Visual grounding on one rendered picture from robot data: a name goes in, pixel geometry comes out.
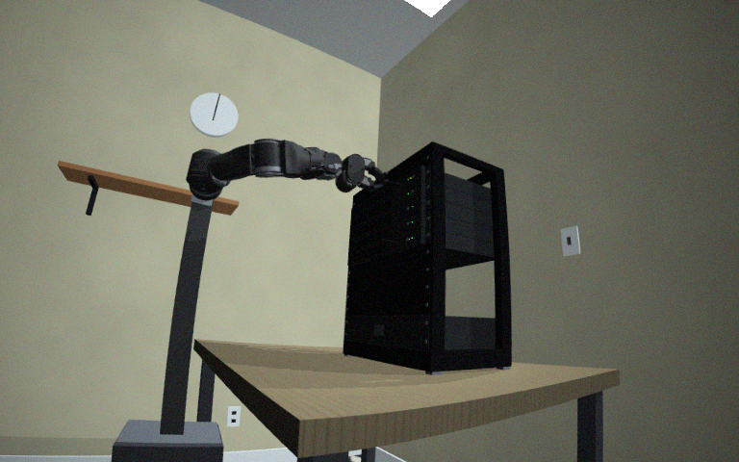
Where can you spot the black server rack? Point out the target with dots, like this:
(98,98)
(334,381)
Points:
(402,240)

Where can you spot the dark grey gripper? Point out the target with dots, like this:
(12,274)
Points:
(352,174)

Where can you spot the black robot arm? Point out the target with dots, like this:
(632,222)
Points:
(265,153)

